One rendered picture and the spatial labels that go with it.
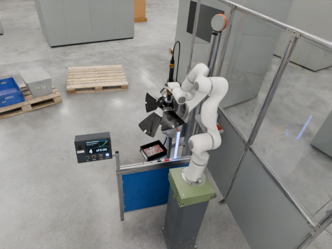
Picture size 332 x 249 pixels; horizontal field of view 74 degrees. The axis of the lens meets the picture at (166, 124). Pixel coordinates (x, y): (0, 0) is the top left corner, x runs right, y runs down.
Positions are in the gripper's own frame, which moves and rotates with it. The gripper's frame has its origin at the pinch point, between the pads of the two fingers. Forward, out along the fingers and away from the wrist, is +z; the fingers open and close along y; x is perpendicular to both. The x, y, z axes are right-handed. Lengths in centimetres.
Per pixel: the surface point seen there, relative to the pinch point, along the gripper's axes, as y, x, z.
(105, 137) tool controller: -60, -23, -39
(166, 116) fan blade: -4.4, -31.0, -10.6
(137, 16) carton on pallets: 111, -132, 810
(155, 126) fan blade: -11.9, -48.4, -1.8
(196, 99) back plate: 32.2, -25.7, 7.0
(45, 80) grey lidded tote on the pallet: -154, -106, 224
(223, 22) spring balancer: 59, 41, 35
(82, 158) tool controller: -79, -38, -43
